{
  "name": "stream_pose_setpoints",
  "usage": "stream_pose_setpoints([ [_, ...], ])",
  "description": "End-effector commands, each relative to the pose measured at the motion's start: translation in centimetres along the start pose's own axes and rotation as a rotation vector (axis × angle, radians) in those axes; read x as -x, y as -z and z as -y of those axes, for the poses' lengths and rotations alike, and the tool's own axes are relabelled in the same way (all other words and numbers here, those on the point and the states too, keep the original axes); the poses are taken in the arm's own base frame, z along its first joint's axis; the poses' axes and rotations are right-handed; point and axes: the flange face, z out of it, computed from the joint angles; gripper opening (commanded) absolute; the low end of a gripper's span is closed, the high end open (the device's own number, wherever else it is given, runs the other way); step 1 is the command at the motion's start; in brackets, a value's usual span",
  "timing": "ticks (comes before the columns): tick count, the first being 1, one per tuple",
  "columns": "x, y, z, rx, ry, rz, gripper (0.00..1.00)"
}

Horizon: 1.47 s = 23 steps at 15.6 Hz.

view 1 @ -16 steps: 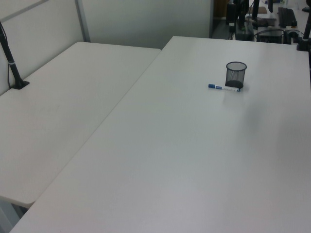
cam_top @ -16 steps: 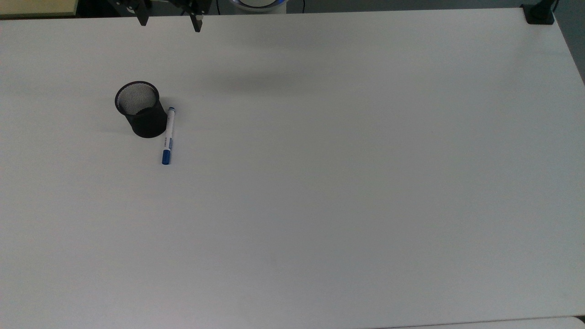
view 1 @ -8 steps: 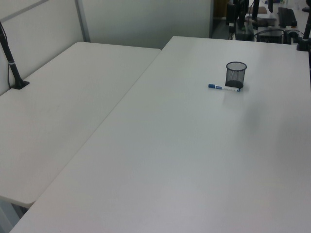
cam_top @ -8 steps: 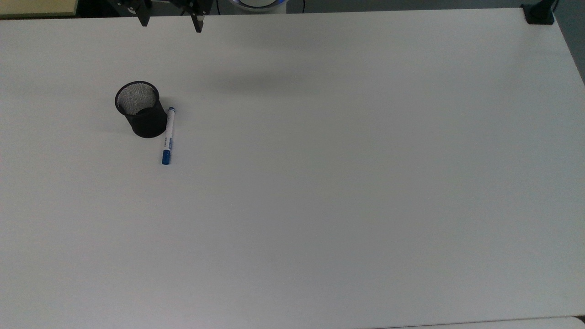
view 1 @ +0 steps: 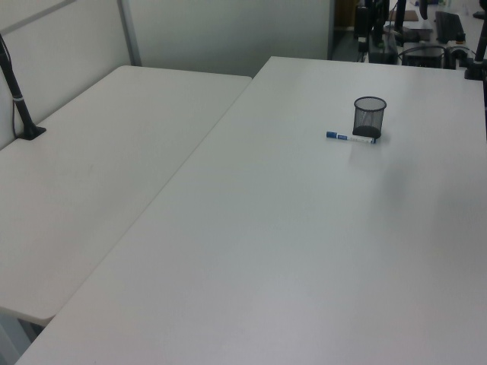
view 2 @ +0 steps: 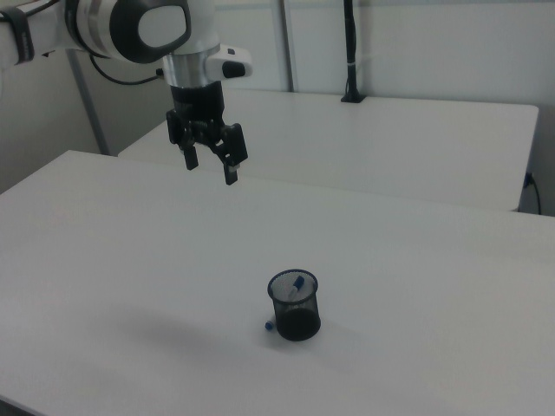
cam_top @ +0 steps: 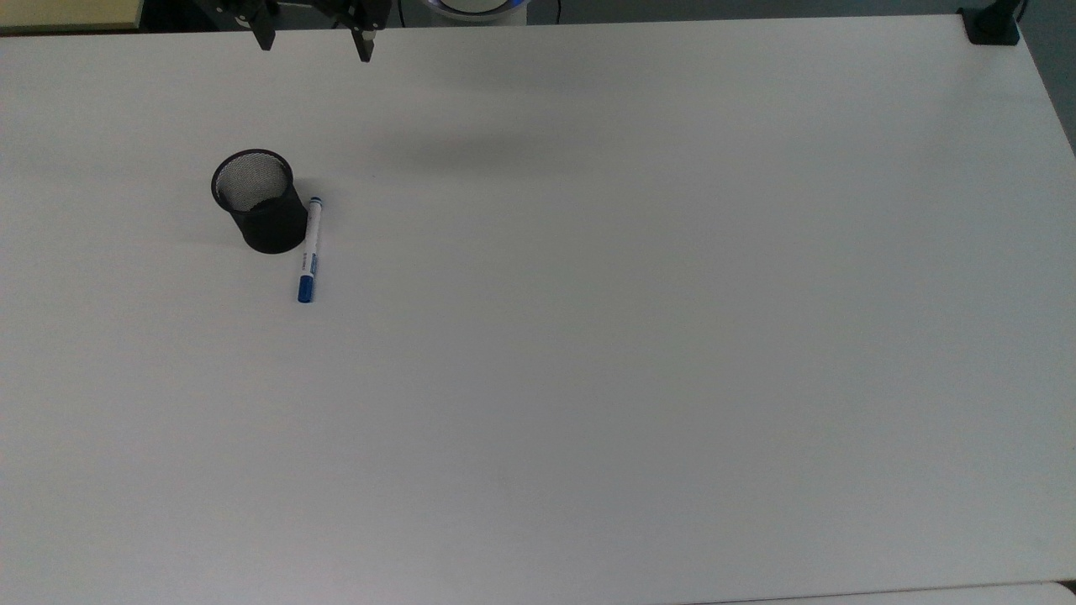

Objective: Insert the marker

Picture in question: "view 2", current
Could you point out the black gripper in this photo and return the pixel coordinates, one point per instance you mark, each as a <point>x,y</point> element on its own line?
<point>197,106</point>

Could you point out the white marker with blue cap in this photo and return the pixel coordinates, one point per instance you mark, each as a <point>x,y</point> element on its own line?
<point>269,325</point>

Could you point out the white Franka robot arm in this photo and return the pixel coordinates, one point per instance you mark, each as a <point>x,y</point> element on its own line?
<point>130,26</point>

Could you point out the black mesh pen cup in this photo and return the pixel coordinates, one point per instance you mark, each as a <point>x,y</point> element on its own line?
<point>297,318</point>

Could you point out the grey metal partition post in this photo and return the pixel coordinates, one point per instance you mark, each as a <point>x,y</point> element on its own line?
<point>89,104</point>
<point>287,43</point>

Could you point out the black camera pole with base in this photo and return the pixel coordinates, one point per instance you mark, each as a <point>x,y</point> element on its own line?
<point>350,47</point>

